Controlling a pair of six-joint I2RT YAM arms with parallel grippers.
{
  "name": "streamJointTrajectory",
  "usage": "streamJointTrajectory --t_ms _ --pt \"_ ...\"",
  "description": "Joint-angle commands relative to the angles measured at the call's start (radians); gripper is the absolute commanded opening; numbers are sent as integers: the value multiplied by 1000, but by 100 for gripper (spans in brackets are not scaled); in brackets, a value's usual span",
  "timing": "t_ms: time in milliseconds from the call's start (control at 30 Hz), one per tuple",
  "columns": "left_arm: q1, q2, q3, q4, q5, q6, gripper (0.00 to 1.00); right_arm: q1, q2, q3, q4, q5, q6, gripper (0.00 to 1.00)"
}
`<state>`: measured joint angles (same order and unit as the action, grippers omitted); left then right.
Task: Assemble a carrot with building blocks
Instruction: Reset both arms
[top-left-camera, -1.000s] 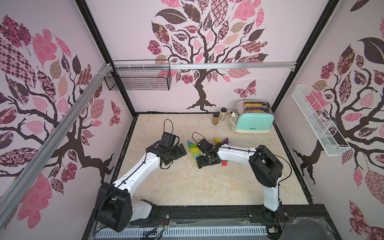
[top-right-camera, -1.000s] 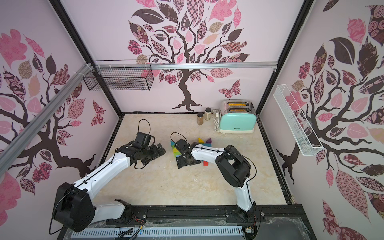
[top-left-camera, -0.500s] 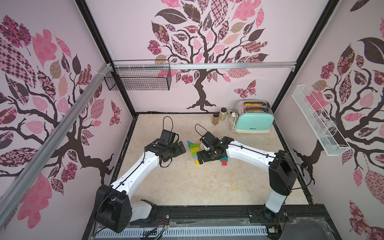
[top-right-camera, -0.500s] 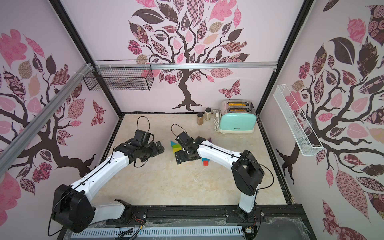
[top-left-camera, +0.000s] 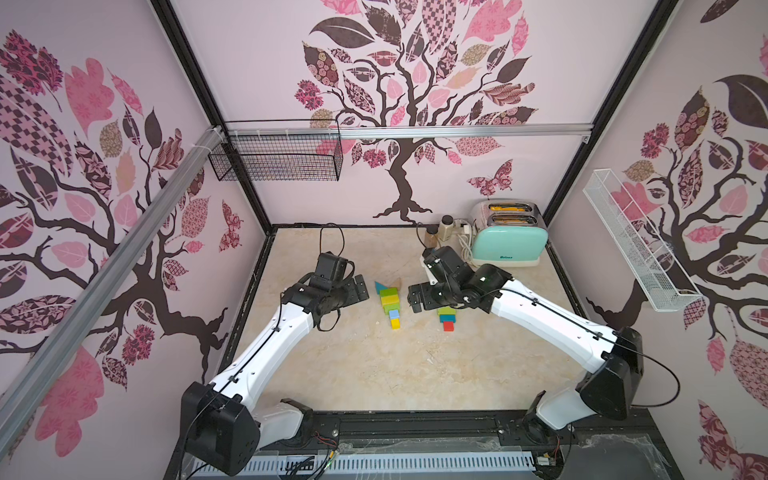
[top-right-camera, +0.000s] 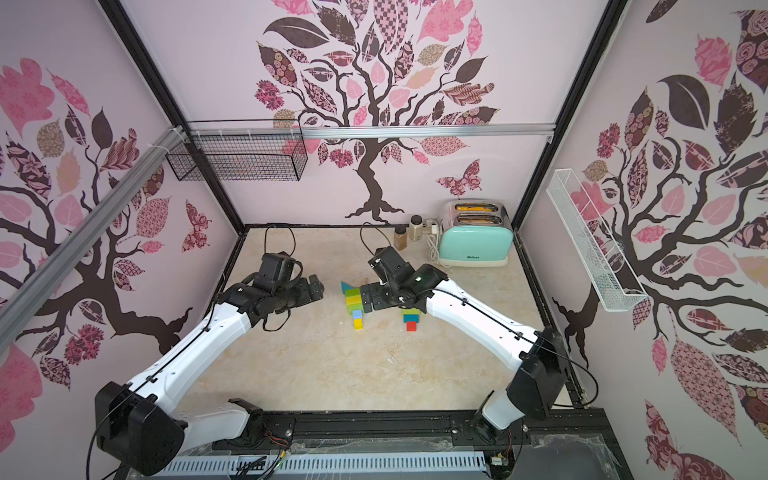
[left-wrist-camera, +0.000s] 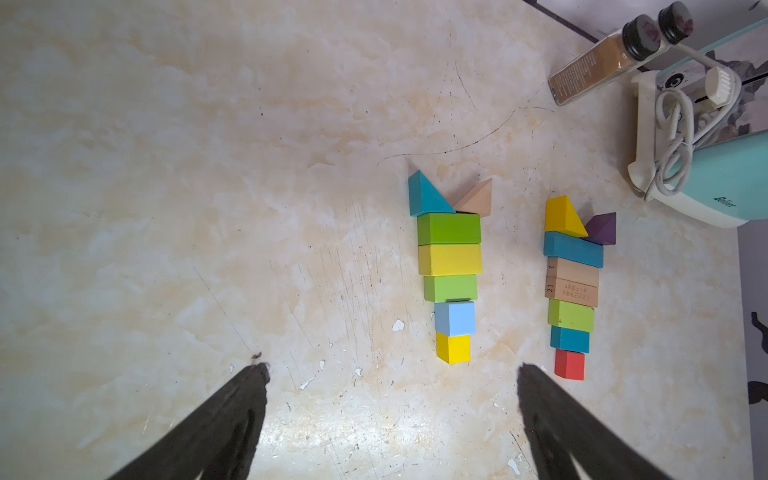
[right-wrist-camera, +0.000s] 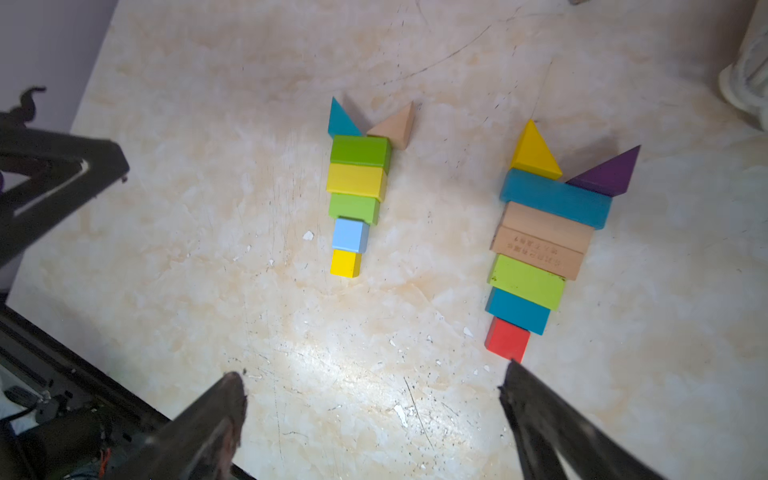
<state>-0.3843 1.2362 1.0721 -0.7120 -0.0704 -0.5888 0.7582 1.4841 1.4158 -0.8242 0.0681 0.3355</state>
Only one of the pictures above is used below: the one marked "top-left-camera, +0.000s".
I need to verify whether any yellow rectangular block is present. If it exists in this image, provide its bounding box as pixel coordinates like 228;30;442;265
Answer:
380;295;399;305

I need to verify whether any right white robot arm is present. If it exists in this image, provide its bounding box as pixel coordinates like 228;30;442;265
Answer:
407;264;643;436

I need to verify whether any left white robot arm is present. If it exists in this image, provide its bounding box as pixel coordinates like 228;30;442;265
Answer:
164;274;369;479

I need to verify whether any pale spice jar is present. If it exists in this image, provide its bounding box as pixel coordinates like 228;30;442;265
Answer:
437;215;454;243

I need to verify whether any mint green toaster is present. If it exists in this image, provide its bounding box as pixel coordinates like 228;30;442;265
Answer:
470;199;549;268

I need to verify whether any brown spice jar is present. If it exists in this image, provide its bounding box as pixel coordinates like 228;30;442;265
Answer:
423;225;439;249

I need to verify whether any white toaster cord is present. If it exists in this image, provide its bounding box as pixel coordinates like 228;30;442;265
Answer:
457;219;478;265

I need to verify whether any black wire basket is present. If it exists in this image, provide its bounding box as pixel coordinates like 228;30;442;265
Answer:
208;118;344;182

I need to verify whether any white cable duct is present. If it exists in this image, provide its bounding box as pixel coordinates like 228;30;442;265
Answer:
242;451;537;475

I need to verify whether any white wire shelf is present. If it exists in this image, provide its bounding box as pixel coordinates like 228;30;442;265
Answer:
583;169;704;313

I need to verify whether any aluminium rail back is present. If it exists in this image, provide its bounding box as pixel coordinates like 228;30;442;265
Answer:
228;123;593;140

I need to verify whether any aluminium rail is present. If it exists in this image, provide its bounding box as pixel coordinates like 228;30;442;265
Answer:
1;126;224;457
228;123;593;140

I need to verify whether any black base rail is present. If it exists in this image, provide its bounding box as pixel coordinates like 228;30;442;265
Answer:
179;409;661;448

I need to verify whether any aluminium rail left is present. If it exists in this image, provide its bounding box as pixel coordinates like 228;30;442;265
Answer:
1;126;224;457

